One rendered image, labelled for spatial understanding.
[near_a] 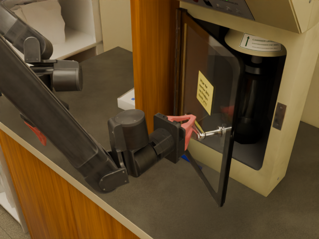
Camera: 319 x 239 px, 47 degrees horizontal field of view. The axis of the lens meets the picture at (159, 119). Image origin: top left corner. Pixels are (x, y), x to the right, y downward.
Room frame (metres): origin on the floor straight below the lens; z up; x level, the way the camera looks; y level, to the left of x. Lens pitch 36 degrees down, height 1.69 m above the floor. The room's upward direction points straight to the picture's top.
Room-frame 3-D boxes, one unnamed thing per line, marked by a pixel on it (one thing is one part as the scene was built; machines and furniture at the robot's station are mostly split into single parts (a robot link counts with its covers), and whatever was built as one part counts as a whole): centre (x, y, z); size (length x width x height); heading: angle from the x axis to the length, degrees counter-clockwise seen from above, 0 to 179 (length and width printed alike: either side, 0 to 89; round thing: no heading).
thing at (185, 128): (0.65, -0.05, 1.20); 0.09 x 0.07 x 0.07; 138
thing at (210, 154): (0.74, -0.10, 1.19); 0.30 x 0.01 x 0.40; 19
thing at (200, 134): (0.66, -0.09, 1.20); 0.10 x 0.05 x 0.03; 19
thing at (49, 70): (0.74, 0.27, 1.27); 0.07 x 0.06 x 0.07; 92
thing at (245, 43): (0.85, -0.25, 1.34); 0.18 x 0.18 x 0.05
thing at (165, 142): (0.59, 0.00, 1.20); 0.07 x 0.07 x 0.10; 48
